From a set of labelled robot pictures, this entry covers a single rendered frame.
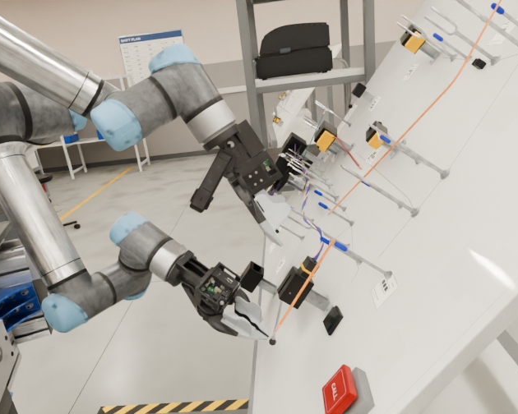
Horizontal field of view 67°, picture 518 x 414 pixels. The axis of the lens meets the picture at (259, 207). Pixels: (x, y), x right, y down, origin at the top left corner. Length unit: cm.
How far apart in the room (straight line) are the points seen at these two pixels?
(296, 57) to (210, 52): 656
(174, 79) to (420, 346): 50
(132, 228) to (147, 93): 28
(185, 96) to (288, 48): 103
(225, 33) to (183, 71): 751
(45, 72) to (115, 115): 16
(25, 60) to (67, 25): 819
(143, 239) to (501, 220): 58
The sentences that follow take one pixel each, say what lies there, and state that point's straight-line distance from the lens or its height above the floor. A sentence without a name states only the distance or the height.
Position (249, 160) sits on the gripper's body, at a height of 136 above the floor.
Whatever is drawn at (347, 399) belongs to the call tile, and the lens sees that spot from 53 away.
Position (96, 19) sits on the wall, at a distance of 872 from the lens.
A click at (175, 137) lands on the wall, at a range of 838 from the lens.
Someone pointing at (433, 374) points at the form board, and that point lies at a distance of 48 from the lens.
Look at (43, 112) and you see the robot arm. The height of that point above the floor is 147.
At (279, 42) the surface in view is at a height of 159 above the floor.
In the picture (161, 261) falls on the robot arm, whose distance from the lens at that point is 76.
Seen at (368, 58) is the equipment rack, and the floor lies 149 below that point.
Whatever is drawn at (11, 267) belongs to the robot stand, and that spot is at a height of 108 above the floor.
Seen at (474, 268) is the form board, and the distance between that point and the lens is 50.
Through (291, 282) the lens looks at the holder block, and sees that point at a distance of 71.
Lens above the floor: 150
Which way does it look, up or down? 19 degrees down
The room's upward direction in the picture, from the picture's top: 7 degrees counter-clockwise
